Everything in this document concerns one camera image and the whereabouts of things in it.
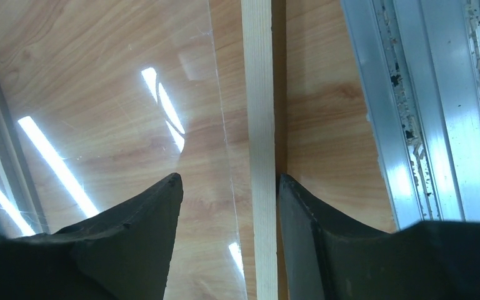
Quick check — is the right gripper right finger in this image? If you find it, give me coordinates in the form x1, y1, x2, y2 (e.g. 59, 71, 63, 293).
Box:
279, 174, 480, 299

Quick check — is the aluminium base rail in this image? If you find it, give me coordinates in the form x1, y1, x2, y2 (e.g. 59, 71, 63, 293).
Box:
341, 0, 480, 229

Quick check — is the light wooden picture frame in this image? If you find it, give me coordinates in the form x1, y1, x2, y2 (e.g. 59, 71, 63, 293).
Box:
0, 0, 280, 300

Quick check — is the clear acrylic sheet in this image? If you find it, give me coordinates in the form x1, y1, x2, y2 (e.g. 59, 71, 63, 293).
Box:
0, 0, 249, 300

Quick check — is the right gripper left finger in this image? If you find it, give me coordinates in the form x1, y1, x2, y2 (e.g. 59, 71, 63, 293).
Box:
0, 172, 183, 299

